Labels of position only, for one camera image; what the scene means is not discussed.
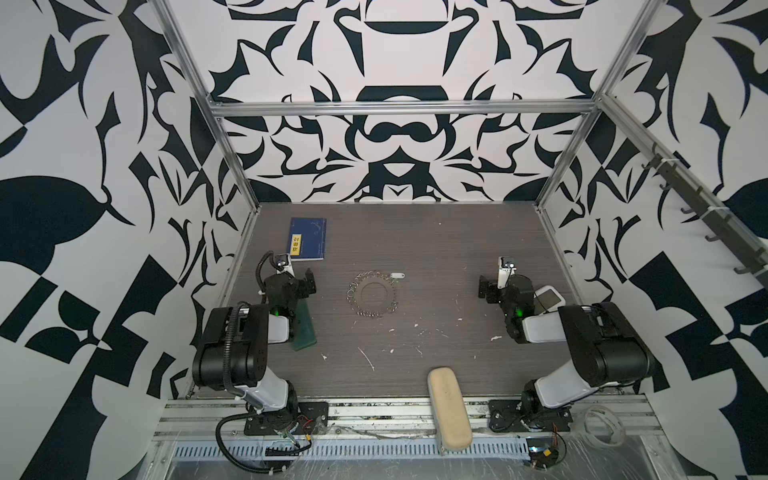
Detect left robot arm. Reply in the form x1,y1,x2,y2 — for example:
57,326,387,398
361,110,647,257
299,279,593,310
192,251,317,419

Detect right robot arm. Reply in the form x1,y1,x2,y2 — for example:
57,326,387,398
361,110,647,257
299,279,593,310
478,274,658,432

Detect white digital timer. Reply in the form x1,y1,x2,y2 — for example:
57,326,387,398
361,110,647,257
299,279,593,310
534,285,566,315

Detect green plastic card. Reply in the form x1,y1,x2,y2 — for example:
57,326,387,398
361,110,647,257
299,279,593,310
291,299,317,351

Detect blue booklet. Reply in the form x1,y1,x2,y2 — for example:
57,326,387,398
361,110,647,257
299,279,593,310
288,217,327,261

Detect beige eyeglass case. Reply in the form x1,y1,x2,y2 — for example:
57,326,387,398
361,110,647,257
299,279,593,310
427,367,473,454

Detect small circuit board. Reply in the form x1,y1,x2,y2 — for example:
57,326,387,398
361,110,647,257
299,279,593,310
527,435,567,470

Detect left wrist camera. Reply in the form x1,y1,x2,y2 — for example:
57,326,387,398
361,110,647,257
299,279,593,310
272,253,295,276

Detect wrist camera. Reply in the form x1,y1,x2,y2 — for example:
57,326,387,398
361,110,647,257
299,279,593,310
272,253,295,276
496,256,517,290

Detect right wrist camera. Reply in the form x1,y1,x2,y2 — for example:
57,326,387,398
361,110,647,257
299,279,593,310
496,256,517,290

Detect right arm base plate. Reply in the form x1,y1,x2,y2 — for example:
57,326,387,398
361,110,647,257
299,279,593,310
488,399,573,433

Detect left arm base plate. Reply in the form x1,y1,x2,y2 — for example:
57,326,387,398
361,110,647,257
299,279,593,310
244,401,329,436

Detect white coiled cable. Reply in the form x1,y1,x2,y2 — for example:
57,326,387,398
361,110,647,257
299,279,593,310
571,405,626,449

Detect white cable duct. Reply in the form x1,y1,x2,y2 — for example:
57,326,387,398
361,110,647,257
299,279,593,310
170,436,532,462

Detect wall hook rail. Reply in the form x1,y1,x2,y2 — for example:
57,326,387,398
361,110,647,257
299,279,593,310
643,142,767,289

